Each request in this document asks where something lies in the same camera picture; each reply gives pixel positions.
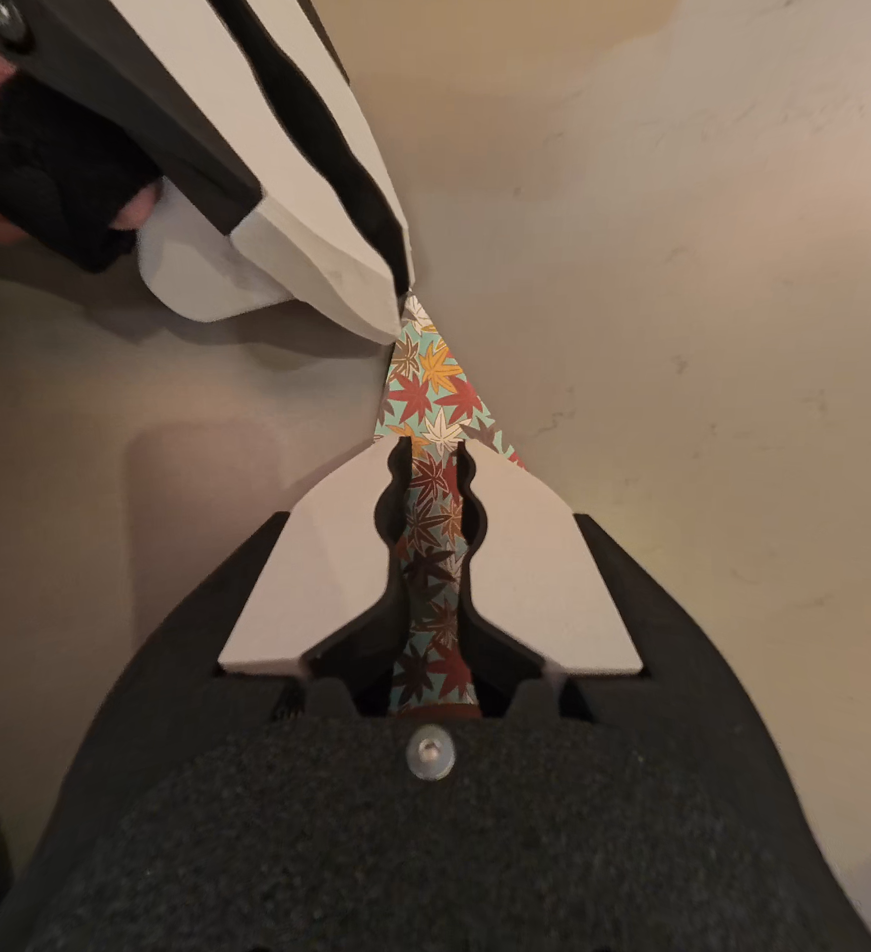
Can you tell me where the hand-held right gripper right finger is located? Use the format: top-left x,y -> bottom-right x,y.
455,439 -> 645,681

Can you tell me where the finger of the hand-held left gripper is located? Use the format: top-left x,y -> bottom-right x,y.
108,0 -> 410,345
257,0 -> 416,296

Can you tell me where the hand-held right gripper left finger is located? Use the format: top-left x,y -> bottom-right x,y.
217,436 -> 414,681

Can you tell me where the leaf-patterned origami paper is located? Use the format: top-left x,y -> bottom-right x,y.
372,292 -> 527,721

